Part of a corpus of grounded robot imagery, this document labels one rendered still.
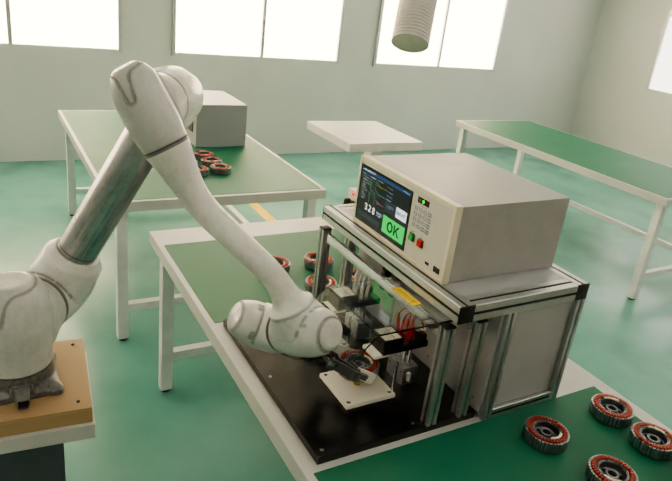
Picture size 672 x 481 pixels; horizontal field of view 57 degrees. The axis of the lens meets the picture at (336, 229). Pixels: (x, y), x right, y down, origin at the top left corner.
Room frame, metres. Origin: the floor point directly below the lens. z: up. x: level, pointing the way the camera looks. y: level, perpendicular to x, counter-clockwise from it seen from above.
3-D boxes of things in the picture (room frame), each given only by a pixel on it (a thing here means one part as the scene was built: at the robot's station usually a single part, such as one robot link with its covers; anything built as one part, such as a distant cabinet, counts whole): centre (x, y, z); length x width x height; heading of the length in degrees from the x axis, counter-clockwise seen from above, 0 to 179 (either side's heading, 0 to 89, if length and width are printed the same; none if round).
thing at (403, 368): (1.48, -0.23, 0.80); 0.07 x 0.05 x 0.06; 32
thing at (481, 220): (1.66, -0.33, 1.22); 0.44 x 0.39 x 0.20; 32
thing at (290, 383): (1.51, -0.06, 0.76); 0.64 x 0.47 x 0.02; 32
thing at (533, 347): (1.44, -0.56, 0.91); 0.28 x 0.03 x 0.32; 122
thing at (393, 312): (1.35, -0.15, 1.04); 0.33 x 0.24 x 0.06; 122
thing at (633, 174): (4.92, -1.88, 0.38); 2.10 x 0.90 x 0.75; 32
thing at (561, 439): (1.31, -0.60, 0.77); 0.11 x 0.11 x 0.04
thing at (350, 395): (1.40, -0.11, 0.78); 0.15 x 0.15 x 0.01; 32
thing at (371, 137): (2.58, -0.07, 0.98); 0.37 x 0.35 x 0.46; 32
